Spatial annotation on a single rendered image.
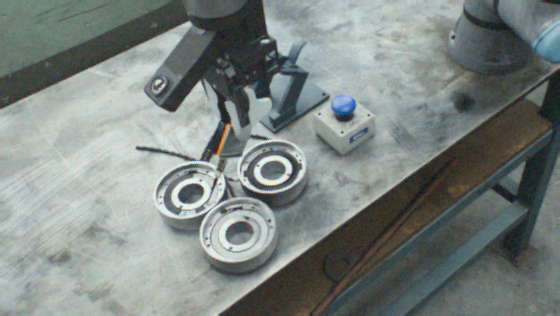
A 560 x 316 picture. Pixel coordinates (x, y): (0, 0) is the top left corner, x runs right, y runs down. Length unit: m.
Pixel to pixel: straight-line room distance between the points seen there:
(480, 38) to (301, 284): 0.54
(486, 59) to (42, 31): 1.82
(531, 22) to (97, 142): 0.72
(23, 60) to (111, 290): 1.75
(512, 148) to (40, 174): 0.91
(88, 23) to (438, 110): 1.79
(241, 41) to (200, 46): 0.05
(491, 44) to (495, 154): 0.31
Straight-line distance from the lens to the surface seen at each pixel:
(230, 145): 0.81
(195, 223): 0.86
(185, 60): 0.70
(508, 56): 1.08
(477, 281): 1.75
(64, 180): 1.03
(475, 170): 1.26
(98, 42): 2.59
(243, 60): 0.71
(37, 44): 2.51
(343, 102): 0.91
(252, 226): 0.83
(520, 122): 1.37
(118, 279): 0.88
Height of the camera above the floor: 1.51
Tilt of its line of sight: 45 degrees down
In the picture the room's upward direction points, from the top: 6 degrees counter-clockwise
